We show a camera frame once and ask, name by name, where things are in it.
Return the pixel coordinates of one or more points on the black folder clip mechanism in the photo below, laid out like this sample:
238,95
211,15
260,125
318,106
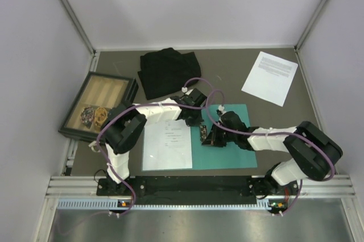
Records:
203,133

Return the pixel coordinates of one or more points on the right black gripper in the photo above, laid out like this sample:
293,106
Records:
213,139

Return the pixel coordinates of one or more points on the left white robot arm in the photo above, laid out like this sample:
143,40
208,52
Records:
124,125

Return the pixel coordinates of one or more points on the white zip tie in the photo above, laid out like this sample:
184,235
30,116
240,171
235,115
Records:
93,146

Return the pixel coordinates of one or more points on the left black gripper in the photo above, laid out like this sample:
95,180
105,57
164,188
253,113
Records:
195,121

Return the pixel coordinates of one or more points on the black folded cloth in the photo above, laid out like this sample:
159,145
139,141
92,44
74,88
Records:
165,71

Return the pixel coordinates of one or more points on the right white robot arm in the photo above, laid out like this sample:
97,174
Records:
313,153

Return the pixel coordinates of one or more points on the white paper sheet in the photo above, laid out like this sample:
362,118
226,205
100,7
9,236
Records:
167,146
270,78

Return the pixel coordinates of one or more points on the grey slotted cable duct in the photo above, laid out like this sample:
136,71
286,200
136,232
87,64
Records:
120,205

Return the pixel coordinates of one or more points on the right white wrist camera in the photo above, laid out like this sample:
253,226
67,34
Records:
221,109

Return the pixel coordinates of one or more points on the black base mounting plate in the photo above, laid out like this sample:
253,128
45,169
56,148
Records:
194,190

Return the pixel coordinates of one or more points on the black glass-lid display box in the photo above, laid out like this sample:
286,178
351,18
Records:
99,94

